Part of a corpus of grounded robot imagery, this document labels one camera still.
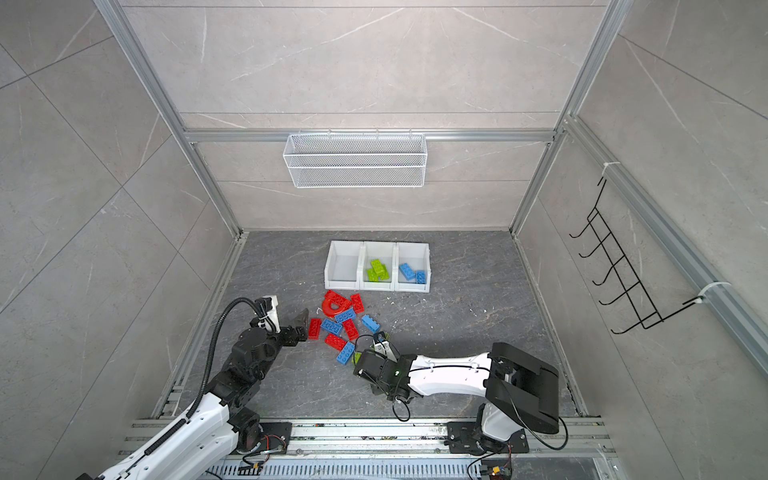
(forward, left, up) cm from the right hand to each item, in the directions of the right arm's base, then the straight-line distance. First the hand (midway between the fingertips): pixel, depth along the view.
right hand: (381, 372), depth 84 cm
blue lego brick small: (+32, -14, +2) cm, 35 cm away
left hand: (+14, +25, +16) cm, 32 cm away
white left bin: (+38, +14, +2) cm, 41 cm away
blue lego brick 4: (+5, +11, +2) cm, 12 cm away
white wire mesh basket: (+62, +7, +30) cm, 69 cm away
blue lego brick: (+17, +11, +2) cm, 21 cm away
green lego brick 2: (+34, +4, +1) cm, 34 cm away
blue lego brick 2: (+14, +16, +1) cm, 22 cm away
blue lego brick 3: (+15, +4, +2) cm, 15 cm away
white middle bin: (+43, -1, +3) cm, 43 cm away
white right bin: (+42, -14, +1) cm, 44 cm away
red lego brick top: (+23, +8, +1) cm, 24 cm away
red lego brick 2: (+9, +14, +2) cm, 17 cm away
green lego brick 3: (+4, +8, +1) cm, 9 cm away
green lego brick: (+35, 0, +3) cm, 35 cm away
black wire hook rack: (+11, -59, +30) cm, 67 cm away
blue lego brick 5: (+34, -9, +2) cm, 36 cm away
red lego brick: (+13, +10, +2) cm, 16 cm away
